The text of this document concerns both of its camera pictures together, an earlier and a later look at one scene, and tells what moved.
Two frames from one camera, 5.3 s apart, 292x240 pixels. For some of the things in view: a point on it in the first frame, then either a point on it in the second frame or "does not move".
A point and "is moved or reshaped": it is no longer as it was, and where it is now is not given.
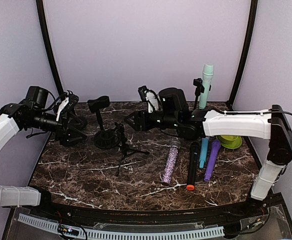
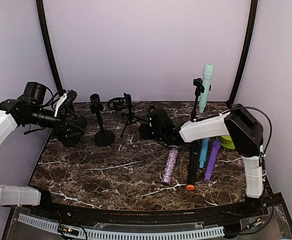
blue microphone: x=203 y=151 does not move
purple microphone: x=216 y=144 does not move
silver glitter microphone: x=175 y=146 does not move
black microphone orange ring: x=194 y=161 does not move
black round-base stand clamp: x=103 y=139 is moved or reshaped
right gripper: x=139 y=116 → x=145 y=133
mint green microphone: x=207 y=73 does not move
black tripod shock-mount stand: x=126 y=150 → x=119 y=104
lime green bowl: x=231 y=142 does not move
